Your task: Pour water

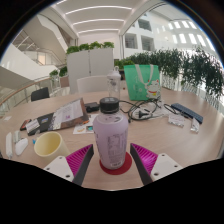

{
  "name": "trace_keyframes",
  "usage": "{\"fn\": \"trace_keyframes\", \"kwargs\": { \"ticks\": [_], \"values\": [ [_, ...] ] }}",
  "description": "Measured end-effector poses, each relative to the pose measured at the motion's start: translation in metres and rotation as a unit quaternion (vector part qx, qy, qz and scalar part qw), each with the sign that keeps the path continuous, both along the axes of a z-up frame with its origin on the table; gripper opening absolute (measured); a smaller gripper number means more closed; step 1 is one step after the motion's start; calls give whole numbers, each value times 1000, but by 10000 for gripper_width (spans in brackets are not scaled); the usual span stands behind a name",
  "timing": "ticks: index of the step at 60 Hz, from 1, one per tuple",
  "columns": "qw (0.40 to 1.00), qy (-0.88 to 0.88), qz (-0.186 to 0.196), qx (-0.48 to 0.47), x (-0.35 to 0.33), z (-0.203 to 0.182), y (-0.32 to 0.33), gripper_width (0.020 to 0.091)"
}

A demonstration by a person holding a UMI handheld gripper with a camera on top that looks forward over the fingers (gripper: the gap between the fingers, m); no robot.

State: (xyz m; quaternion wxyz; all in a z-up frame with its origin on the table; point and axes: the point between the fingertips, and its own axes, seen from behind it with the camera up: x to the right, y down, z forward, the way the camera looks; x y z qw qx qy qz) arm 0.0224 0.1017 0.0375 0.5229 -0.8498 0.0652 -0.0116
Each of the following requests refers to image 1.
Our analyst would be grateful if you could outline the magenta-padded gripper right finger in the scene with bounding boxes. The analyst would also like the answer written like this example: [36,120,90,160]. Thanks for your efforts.
[129,143,184,186]

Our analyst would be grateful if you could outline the dark blue flat keyboard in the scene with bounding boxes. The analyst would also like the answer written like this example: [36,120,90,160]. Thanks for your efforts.
[170,102,204,125]

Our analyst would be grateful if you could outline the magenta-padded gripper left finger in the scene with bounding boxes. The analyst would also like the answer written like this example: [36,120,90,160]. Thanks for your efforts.
[43,143,95,187]

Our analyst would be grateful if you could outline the black cable bundle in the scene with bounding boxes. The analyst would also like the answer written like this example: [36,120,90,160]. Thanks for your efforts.
[119,98,183,122]

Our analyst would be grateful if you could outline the brown planter with plants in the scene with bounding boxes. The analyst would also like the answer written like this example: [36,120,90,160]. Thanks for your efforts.
[49,65,70,89]

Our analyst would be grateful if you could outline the clear plastic bottle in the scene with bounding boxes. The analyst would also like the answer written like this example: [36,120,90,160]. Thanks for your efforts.
[106,65,122,101]

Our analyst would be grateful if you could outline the ceiling light strips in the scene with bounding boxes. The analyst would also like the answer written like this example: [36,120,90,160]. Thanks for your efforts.
[54,0,134,35]

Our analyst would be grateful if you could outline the green hedge plant row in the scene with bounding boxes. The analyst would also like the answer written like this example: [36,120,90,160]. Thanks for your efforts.
[128,46,224,111]

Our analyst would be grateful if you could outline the flat white packet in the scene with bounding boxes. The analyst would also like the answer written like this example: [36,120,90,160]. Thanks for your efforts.
[167,113,186,128]

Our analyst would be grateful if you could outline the small black and red device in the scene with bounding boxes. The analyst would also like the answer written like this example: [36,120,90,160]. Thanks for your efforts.
[19,118,32,131]

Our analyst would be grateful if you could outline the purple drink bottle black cap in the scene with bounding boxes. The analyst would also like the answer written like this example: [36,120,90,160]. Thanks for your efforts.
[92,96,130,171]

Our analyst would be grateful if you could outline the colourful sticker sheet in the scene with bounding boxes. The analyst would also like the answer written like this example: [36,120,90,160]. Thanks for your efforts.
[72,113,99,136]

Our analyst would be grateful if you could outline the small black box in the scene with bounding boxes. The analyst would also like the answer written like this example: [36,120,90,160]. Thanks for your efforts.
[83,101,101,113]

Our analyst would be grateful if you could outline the green tote bag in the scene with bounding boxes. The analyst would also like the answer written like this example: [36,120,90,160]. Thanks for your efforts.
[123,63,162,102]

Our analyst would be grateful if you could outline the white label card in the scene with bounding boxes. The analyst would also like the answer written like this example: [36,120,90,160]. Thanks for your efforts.
[25,119,41,134]

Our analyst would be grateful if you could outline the white computer mouse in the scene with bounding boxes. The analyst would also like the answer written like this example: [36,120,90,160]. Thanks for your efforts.
[14,137,29,157]

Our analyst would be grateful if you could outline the white power strip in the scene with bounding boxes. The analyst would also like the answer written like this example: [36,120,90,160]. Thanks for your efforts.
[5,131,14,160]

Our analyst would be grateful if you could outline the black notebook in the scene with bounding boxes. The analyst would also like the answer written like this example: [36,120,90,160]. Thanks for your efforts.
[26,112,56,137]

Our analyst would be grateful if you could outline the white cabinet with plants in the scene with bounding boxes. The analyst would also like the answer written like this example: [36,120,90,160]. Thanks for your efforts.
[65,41,115,94]

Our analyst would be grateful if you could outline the open printed booklet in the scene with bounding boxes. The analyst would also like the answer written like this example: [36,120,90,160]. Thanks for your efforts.
[48,97,90,132]

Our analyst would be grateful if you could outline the white chair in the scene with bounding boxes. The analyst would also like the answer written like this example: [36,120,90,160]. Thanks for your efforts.
[76,74,109,94]

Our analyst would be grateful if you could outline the small white packet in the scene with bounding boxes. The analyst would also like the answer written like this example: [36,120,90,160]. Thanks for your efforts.
[190,117,201,134]

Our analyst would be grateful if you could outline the black chair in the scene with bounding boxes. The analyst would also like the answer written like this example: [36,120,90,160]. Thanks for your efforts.
[30,86,51,102]

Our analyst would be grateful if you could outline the flat round red coaster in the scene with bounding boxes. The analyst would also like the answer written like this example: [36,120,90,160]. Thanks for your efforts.
[98,151,133,176]

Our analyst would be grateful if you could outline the wooden handrail glass railing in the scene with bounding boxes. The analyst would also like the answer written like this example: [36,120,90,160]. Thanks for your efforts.
[0,75,54,116]

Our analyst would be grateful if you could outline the small white charger block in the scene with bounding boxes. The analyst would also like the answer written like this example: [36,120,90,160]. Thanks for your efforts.
[13,130,22,144]

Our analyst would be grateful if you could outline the pale yellow mug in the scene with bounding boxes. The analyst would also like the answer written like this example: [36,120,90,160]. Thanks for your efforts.
[33,131,72,166]

